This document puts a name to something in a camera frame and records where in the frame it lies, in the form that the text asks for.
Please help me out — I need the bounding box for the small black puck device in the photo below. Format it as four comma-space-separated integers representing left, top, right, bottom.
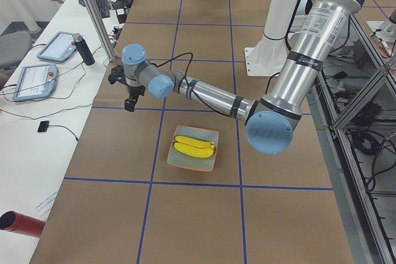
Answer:
37, 121, 50, 133

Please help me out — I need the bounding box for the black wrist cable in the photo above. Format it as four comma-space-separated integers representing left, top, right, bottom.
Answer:
154, 53, 217, 113

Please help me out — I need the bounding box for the brown paper table cover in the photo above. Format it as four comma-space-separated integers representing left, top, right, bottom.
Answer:
31, 0, 354, 263

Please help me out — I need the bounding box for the aluminium frame post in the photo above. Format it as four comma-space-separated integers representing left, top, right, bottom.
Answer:
84, 0, 115, 62

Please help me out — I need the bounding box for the blue teach pendant far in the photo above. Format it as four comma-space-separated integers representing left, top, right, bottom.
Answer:
37, 32, 77, 63

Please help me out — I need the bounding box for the black keyboard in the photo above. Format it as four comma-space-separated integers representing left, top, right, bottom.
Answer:
95, 0, 110, 19

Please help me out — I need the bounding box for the white pillar with base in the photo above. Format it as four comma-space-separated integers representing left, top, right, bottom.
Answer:
245, 0, 299, 77

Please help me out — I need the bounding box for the black water bottle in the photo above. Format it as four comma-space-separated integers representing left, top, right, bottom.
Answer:
72, 33, 95, 66

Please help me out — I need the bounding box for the blue teach pendant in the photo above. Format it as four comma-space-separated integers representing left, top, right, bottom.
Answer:
37, 32, 77, 63
13, 63, 59, 102

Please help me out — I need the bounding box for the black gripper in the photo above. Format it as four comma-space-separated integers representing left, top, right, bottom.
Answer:
124, 85, 145, 112

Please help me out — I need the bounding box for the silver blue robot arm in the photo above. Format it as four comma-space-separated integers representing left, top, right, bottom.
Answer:
121, 0, 365, 155

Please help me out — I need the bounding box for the grey square plate orange rim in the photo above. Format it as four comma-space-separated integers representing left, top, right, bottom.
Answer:
167, 125, 218, 172

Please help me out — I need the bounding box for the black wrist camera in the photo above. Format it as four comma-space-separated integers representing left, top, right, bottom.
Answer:
108, 64, 126, 85

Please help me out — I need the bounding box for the yellow banana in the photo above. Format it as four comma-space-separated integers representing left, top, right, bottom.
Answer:
173, 142, 215, 158
174, 135, 214, 148

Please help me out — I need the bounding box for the blue teach pendant near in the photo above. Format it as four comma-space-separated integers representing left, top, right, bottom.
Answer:
13, 63, 59, 102

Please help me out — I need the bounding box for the red cylinder tube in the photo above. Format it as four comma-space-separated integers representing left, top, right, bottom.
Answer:
1, 211, 46, 238

